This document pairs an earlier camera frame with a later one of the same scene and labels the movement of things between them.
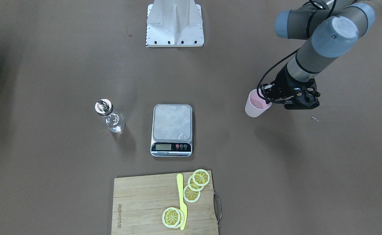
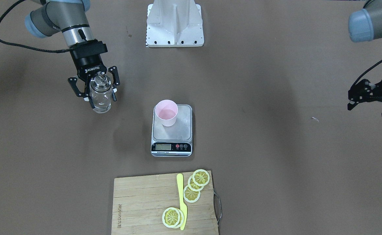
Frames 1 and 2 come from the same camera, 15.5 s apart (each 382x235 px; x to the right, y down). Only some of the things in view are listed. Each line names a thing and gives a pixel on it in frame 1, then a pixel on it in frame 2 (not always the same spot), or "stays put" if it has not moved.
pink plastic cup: (256, 105) -> (166, 110)
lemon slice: (182, 218) stays put
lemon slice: (200, 177) stays put
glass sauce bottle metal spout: (115, 122) -> (101, 91)
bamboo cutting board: (138, 203) stays put
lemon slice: (193, 186) stays put
